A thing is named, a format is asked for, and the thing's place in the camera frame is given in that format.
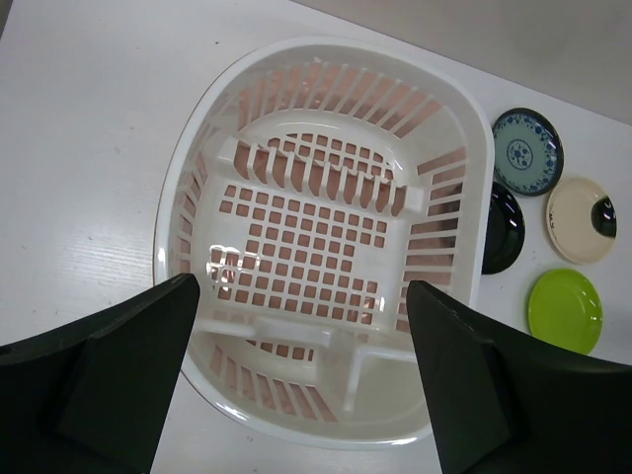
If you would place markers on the black glossy plate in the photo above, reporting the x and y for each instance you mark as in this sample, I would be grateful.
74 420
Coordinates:
505 231

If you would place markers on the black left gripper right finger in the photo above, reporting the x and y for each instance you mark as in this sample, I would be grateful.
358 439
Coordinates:
501 401

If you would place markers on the cream plate with black patch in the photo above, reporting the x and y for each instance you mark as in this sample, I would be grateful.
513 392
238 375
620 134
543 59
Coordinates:
581 221

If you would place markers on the blue floral patterned plate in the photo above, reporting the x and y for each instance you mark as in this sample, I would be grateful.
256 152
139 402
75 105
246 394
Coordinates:
529 155

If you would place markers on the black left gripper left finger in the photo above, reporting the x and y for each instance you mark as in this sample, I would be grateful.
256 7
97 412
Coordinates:
92 396

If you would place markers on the white plastic dish rack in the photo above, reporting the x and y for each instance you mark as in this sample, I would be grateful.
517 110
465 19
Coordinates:
315 179

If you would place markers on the lime green plate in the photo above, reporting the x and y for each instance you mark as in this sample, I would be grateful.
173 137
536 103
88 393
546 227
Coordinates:
564 310

